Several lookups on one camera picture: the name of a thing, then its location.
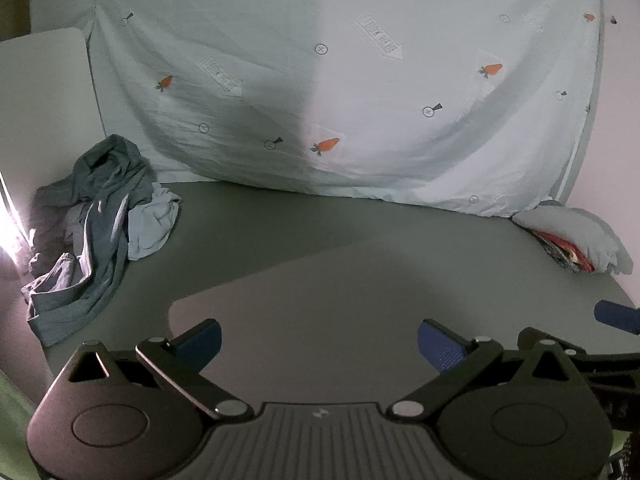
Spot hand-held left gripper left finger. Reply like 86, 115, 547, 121
62, 318, 253, 420

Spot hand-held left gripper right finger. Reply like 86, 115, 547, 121
390, 318, 588, 422

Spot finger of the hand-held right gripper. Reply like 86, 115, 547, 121
517, 327, 640, 377
593, 299, 640, 336

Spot blue denim jeans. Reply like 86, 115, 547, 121
22, 134, 156, 348

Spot red patterned cloth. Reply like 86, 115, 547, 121
532, 230, 601, 275

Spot grey folded cloth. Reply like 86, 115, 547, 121
511, 199, 633, 277

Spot light blue garment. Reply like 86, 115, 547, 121
126, 182, 182, 262

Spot grey crumpled garment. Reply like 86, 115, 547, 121
27, 200, 96, 292

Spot white board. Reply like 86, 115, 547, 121
0, 29, 107, 281

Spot carrot print light blue blanket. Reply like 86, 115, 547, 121
30, 0, 608, 219

